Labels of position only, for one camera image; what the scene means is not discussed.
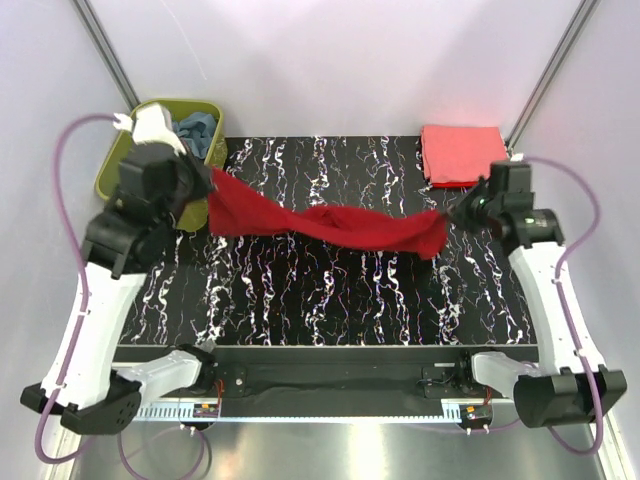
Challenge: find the red t shirt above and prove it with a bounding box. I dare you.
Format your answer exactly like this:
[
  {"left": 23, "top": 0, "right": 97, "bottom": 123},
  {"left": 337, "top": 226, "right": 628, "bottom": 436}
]
[{"left": 209, "top": 169, "right": 447, "bottom": 259}]

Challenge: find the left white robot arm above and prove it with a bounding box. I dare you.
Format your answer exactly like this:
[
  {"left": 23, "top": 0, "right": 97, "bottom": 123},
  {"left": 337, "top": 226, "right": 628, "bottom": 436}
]
[{"left": 20, "top": 103, "right": 216, "bottom": 436}]

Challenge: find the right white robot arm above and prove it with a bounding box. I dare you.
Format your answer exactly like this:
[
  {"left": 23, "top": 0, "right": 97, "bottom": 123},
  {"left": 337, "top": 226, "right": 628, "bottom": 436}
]
[{"left": 448, "top": 160, "right": 627, "bottom": 428}]

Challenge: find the olive green plastic bin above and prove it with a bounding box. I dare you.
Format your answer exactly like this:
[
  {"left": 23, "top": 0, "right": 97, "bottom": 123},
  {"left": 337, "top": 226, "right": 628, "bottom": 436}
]
[{"left": 94, "top": 98, "right": 229, "bottom": 232}]

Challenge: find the folded coral t shirt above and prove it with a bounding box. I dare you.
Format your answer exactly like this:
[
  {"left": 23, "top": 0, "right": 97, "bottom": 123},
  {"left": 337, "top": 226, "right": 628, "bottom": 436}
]
[{"left": 420, "top": 125, "right": 508, "bottom": 184}]

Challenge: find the grey t shirt in bin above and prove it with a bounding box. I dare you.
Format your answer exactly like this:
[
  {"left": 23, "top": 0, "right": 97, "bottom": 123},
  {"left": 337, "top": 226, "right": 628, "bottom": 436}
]
[{"left": 173, "top": 112, "right": 217, "bottom": 160}]

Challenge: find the slotted white cable duct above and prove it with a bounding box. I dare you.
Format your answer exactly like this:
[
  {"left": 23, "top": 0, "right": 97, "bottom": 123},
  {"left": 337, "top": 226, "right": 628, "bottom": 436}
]
[{"left": 134, "top": 401, "right": 220, "bottom": 423}]

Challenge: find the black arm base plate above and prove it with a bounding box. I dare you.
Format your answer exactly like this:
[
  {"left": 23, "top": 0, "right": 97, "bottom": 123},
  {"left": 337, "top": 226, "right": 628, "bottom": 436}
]
[{"left": 158, "top": 345, "right": 513, "bottom": 419}]

